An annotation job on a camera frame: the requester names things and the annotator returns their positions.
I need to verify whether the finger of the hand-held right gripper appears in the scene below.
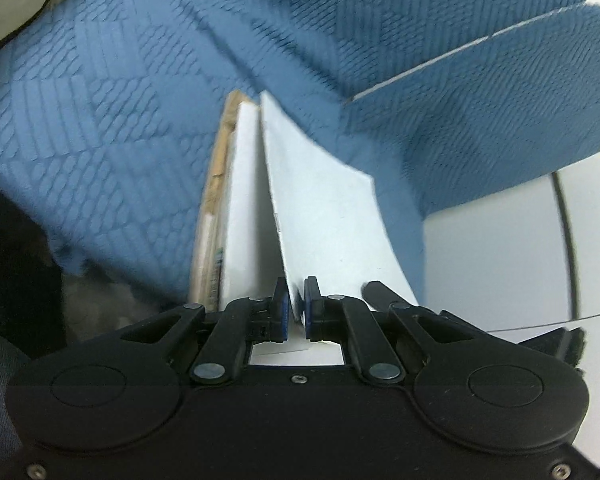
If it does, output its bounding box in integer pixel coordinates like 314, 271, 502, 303
361, 281, 417, 312

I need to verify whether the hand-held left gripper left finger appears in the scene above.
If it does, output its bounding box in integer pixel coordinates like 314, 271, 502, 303
119, 277, 292, 387

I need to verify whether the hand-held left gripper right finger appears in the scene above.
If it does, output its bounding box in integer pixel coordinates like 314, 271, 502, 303
303, 275, 487, 387

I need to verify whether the white paper sheet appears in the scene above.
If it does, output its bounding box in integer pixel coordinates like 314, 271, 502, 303
259, 91, 422, 313

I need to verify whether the tan cover book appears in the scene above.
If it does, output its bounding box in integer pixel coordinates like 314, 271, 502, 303
186, 90, 242, 312

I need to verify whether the white table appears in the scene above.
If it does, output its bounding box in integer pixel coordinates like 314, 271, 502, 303
420, 157, 600, 347

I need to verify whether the blue textured blanket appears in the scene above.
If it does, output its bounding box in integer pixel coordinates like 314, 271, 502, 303
0, 0, 600, 313

